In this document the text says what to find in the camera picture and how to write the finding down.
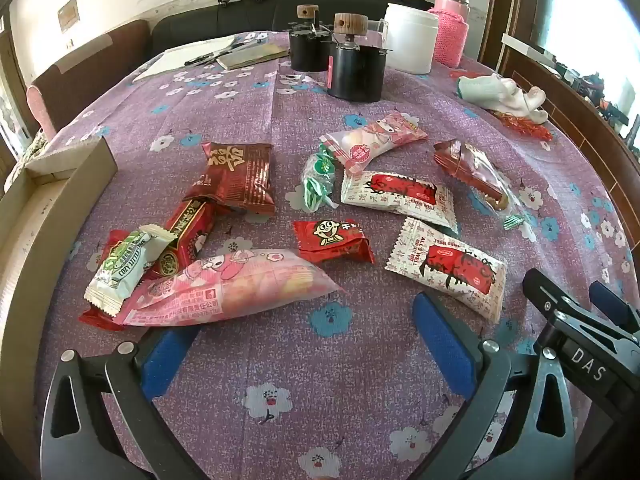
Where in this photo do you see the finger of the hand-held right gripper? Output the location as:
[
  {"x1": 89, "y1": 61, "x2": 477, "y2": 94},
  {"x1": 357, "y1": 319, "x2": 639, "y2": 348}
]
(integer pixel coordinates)
[
  {"x1": 522, "y1": 267, "x2": 640, "y2": 401},
  {"x1": 590, "y1": 281, "x2": 640, "y2": 333}
]

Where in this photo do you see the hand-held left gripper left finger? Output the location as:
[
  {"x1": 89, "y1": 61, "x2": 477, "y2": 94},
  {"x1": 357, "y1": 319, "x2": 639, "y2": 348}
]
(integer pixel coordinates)
[{"x1": 42, "y1": 326, "x2": 211, "y2": 480}]

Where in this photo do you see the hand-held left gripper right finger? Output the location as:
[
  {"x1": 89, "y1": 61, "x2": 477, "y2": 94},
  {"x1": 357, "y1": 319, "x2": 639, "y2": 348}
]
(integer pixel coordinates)
[{"x1": 412, "y1": 291, "x2": 593, "y2": 480}]

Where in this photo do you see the white packet with red print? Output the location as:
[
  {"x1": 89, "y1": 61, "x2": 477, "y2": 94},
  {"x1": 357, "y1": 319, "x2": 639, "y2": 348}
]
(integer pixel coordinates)
[
  {"x1": 385, "y1": 217, "x2": 507, "y2": 324},
  {"x1": 341, "y1": 170, "x2": 458, "y2": 233}
]

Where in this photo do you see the white and green snack packet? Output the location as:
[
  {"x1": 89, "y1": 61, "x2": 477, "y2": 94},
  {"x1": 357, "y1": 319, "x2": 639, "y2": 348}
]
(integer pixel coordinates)
[{"x1": 83, "y1": 224, "x2": 178, "y2": 317}]

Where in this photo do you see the large pink cartoon snack packet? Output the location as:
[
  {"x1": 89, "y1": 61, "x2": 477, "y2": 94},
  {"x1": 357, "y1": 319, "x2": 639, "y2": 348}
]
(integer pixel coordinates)
[{"x1": 112, "y1": 248, "x2": 348, "y2": 328}]

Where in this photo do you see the long red packet round emblem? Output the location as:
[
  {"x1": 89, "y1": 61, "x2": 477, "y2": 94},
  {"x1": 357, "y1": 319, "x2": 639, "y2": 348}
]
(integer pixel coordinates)
[{"x1": 150, "y1": 199, "x2": 217, "y2": 281}]

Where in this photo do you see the clear green-edged snack packet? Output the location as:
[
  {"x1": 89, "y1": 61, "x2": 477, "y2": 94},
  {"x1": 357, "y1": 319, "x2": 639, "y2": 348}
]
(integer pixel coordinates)
[{"x1": 470, "y1": 160, "x2": 535, "y2": 233}]

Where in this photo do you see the long red gold-label snack packet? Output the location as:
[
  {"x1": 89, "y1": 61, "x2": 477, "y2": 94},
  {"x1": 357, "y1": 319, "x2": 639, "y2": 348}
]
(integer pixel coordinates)
[{"x1": 79, "y1": 229, "x2": 131, "y2": 332}]

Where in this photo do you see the small red cartoon-face packet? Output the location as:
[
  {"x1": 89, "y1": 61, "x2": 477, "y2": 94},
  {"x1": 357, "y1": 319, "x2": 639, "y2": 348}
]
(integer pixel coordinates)
[{"x1": 292, "y1": 219, "x2": 376, "y2": 265}]

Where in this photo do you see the shallow cardboard box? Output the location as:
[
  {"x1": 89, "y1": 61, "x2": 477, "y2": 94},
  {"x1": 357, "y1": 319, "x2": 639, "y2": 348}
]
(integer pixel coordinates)
[{"x1": 0, "y1": 136, "x2": 119, "y2": 441}]

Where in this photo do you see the dark red gold-print snack packet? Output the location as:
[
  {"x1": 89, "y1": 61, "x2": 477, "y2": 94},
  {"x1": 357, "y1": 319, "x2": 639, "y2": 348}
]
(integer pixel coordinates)
[{"x1": 182, "y1": 141, "x2": 277, "y2": 217}]

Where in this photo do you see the green and white candy packet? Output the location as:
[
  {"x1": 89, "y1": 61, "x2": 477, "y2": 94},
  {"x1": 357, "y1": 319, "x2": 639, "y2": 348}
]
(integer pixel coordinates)
[{"x1": 300, "y1": 142, "x2": 341, "y2": 211}]

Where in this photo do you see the pink packet with red label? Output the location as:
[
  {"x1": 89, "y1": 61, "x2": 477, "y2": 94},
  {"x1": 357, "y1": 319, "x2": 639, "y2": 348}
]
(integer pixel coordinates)
[{"x1": 320, "y1": 112, "x2": 429, "y2": 176}]

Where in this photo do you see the red tassel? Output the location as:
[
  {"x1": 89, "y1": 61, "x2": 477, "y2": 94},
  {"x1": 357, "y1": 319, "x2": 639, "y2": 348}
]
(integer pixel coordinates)
[{"x1": 487, "y1": 110, "x2": 553, "y2": 141}]

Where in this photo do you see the white and green cloth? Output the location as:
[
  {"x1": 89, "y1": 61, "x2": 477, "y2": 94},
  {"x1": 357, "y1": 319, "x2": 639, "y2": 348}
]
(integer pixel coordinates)
[{"x1": 456, "y1": 72, "x2": 548, "y2": 123}]

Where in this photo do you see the leopard print blanket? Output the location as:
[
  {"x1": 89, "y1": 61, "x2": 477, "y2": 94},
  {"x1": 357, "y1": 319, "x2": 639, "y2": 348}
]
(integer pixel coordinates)
[{"x1": 5, "y1": 127, "x2": 48, "y2": 196}]

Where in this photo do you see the black canister with wooden knob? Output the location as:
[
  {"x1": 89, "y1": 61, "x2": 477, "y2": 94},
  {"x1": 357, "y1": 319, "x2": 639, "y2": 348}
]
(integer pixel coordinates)
[
  {"x1": 327, "y1": 12, "x2": 383, "y2": 103},
  {"x1": 289, "y1": 4, "x2": 333, "y2": 72}
]

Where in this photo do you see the white paper sheet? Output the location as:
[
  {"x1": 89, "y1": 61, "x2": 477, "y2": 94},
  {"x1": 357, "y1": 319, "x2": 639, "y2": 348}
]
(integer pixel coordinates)
[{"x1": 132, "y1": 35, "x2": 236, "y2": 83}]

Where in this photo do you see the brown armchair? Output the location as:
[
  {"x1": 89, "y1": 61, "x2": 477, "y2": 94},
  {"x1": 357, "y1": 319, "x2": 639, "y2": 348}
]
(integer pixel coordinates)
[{"x1": 25, "y1": 20, "x2": 151, "y2": 136}]

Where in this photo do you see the black pen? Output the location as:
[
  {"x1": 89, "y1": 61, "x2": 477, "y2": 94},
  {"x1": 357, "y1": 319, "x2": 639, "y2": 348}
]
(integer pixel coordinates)
[
  {"x1": 184, "y1": 49, "x2": 236, "y2": 67},
  {"x1": 215, "y1": 35, "x2": 271, "y2": 58}
]

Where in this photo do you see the white plastic jar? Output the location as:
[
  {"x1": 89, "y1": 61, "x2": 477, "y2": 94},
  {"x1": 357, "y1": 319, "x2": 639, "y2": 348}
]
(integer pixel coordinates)
[{"x1": 384, "y1": 2, "x2": 441, "y2": 73}]

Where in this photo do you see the tan notebook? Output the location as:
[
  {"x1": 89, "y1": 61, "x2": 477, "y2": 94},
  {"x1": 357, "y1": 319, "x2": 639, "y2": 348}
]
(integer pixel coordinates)
[{"x1": 216, "y1": 40, "x2": 291, "y2": 71}]

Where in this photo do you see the pink thermos bottle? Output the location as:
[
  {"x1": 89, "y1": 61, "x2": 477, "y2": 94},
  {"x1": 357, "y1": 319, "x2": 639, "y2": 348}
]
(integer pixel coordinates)
[{"x1": 427, "y1": 0, "x2": 470, "y2": 68}]

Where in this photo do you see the clear plastic box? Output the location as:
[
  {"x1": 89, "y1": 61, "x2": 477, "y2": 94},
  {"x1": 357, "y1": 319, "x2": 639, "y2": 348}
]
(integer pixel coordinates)
[{"x1": 365, "y1": 17, "x2": 391, "y2": 53}]

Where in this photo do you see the black sofa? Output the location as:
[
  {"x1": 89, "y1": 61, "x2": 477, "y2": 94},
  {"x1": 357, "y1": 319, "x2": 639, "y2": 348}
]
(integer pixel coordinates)
[{"x1": 150, "y1": 0, "x2": 436, "y2": 53}]

